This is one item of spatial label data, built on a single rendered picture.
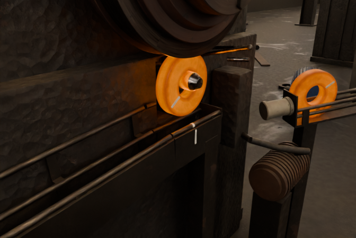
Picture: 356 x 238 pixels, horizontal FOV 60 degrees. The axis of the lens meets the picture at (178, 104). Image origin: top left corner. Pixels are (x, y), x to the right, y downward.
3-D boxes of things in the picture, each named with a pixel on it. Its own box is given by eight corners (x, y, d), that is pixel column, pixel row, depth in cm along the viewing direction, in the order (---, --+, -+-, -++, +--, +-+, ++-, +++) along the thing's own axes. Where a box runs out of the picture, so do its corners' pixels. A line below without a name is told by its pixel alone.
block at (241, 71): (206, 140, 100) (208, 68, 92) (220, 132, 106) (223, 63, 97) (234, 150, 94) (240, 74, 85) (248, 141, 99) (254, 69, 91)
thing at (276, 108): (258, 116, 100) (258, 98, 98) (283, 111, 102) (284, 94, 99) (267, 123, 94) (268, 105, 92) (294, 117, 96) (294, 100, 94)
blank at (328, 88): (300, 123, 104) (305, 127, 101) (279, 89, 97) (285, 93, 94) (337, 94, 103) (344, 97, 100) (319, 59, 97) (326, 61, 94)
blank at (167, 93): (183, 35, 72) (194, 37, 70) (203, 80, 83) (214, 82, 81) (144, 83, 67) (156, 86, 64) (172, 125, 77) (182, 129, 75)
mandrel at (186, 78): (139, 69, 78) (149, 58, 80) (145, 82, 81) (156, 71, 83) (192, 82, 68) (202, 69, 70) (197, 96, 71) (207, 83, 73)
